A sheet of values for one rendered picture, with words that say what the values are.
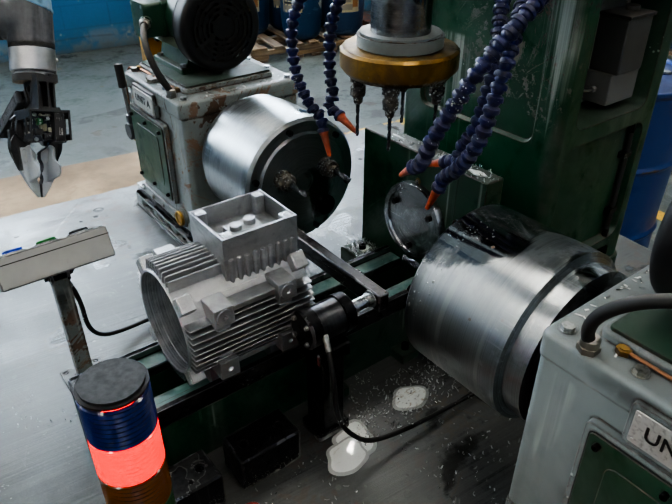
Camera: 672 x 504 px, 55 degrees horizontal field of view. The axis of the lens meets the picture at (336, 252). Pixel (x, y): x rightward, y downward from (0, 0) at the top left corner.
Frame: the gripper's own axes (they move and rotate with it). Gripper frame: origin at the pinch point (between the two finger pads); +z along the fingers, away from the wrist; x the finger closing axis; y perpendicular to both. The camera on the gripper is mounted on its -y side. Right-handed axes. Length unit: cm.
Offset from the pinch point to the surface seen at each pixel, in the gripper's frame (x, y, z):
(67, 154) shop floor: 131, -268, -14
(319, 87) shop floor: 318, -235, -63
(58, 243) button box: -6.9, 21.9, 7.6
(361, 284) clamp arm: 23, 57, 15
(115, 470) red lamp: -25, 70, 22
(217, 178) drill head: 27.6, 16.3, -1.2
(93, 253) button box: -2.3, 23.5, 9.5
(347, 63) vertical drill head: 23, 55, -18
